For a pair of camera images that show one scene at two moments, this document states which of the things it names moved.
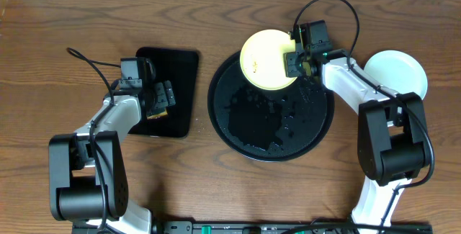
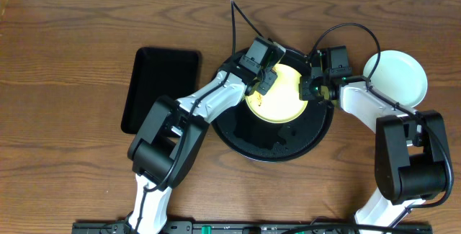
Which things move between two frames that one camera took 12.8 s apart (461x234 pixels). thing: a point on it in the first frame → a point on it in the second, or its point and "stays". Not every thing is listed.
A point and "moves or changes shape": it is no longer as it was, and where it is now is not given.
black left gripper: (164, 97) → (266, 81)
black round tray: (267, 125) stays
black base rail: (304, 227) stays
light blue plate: (397, 70) stays
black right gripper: (293, 64) → (306, 87)
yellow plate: (262, 59) moves or changes shape
